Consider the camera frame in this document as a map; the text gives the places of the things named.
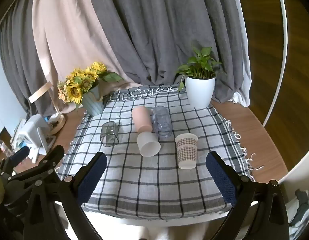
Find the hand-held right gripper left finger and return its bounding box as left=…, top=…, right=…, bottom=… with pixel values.
left=22, top=152, right=108, bottom=240

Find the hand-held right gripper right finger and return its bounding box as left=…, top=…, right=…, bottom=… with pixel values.
left=206, top=151, right=290, bottom=240

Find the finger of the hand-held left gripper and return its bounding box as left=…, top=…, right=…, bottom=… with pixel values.
left=0, top=145, right=30, bottom=176
left=9, top=144, right=65, bottom=188

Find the brown patterned paper cup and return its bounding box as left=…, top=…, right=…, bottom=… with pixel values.
left=175, top=133, right=198, bottom=170

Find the grey square glass cup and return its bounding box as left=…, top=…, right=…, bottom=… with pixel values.
left=100, top=121, right=120, bottom=147

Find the white frosted cup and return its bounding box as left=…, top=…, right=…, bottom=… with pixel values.
left=137, top=131, right=161, bottom=158

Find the pink cup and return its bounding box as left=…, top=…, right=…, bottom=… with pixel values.
left=131, top=106, right=153, bottom=133

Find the clear plastic cup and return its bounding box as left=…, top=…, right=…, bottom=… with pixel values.
left=152, top=106, right=173, bottom=139

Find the white desktop appliance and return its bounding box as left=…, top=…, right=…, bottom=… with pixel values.
left=12, top=114, right=56, bottom=156

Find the grey checked cloth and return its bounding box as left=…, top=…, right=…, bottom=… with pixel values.
left=56, top=85, right=265, bottom=222

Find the light wooden stick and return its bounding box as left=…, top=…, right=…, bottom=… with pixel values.
left=28, top=81, right=52, bottom=104

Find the pale green ribbed vase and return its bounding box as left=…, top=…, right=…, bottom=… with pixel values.
left=82, top=84, right=105, bottom=117

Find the sunflower bouquet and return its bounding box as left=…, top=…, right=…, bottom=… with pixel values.
left=57, top=61, right=124, bottom=106

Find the grey crumpled cloth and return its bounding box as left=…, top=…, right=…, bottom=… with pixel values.
left=289, top=189, right=309, bottom=233

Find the white plant pot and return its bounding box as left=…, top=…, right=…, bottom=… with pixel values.
left=184, top=76, right=216, bottom=109

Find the beige curtain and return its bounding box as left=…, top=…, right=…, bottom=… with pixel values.
left=31, top=0, right=143, bottom=115

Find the green leafy plant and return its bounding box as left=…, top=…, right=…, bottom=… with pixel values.
left=175, top=46, right=223, bottom=92

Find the white sheer curtain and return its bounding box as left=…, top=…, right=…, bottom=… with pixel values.
left=229, top=0, right=252, bottom=108

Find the grey curtain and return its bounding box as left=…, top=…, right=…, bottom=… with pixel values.
left=0, top=0, right=245, bottom=117

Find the white round hoop frame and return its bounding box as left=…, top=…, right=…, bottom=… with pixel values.
left=263, top=0, right=288, bottom=128

